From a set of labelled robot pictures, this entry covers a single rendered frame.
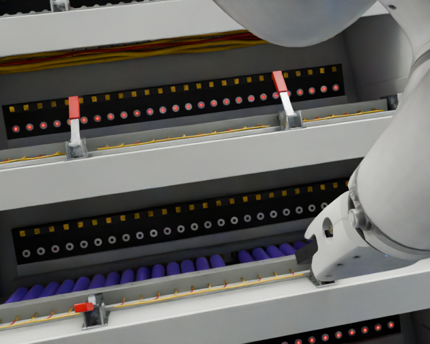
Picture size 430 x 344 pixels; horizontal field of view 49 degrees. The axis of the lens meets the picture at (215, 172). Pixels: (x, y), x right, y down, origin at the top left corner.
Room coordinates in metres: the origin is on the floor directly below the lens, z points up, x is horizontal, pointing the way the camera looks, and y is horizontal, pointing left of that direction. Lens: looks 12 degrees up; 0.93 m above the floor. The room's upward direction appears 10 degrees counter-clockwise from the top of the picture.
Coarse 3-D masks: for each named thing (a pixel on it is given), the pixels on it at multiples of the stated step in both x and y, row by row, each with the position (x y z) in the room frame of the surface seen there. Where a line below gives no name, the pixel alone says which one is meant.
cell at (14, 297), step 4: (20, 288) 0.64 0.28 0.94; (24, 288) 0.64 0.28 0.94; (16, 292) 0.62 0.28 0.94; (20, 292) 0.62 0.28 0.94; (24, 292) 0.63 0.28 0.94; (12, 296) 0.61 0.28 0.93; (16, 296) 0.61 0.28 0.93; (20, 296) 0.61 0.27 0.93; (24, 296) 0.62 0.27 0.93; (8, 300) 0.59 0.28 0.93; (12, 300) 0.59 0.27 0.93; (16, 300) 0.60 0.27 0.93; (20, 300) 0.61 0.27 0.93
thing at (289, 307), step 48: (192, 240) 0.71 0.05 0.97; (288, 288) 0.57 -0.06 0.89; (336, 288) 0.55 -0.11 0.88; (384, 288) 0.56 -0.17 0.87; (0, 336) 0.54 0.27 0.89; (48, 336) 0.52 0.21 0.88; (96, 336) 0.52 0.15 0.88; (144, 336) 0.53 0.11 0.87; (192, 336) 0.54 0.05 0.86; (240, 336) 0.55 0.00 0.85
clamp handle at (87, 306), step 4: (88, 296) 0.53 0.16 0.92; (92, 296) 0.53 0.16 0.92; (92, 300) 0.53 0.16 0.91; (76, 304) 0.46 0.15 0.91; (80, 304) 0.47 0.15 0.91; (84, 304) 0.47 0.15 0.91; (88, 304) 0.47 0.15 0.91; (92, 304) 0.50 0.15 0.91; (96, 304) 0.53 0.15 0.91; (76, 308) 0.46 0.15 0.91; (80, 308) 0.46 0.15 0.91; (84, 308) 0.47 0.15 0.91; (88, 308) 0.47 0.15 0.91; (92, 308) 0.49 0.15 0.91; (96, 308) 0.53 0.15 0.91; (76, 312) 0.46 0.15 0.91; (80, 312) 0.47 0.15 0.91
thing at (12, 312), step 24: (240, 264) 0.60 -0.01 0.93; (264, 264) 0.59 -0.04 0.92; (288, 264) 0.59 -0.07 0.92; (96, 288) 0.58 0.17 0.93; (120, 288) 0.57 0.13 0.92; (144, 288) 0.57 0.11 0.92; (168, 288) 0.58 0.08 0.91; (192, 288) 0.57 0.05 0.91; (0, 312) 0.55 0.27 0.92; (24, 312) 0.56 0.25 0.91; (48, 312) 0.56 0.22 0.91
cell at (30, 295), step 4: (32, 288) 0.63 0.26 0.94; (36, 288) 0.63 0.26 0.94; (40, 288) 0.64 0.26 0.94; (28, 292) 0.62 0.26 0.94; (32, 292) 0.61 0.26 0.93; (36, 292) 0.62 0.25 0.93; (40, 292) 0.63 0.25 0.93; (28, 296) 0.60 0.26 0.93; (32, 296) 0.60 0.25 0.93; (36, 296) 0.61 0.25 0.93
